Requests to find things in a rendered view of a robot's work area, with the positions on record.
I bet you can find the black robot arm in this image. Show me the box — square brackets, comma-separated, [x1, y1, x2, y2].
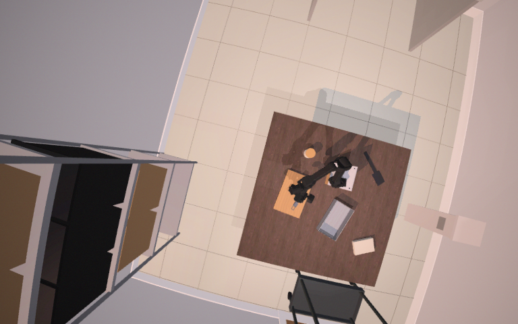
[289, 156, 352, 203]

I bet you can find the cream cylinder with orange top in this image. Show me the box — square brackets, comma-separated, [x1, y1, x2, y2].
[304, 148, 315, 158]

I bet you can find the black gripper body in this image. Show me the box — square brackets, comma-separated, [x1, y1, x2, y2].
[300, 192, 315, 203]

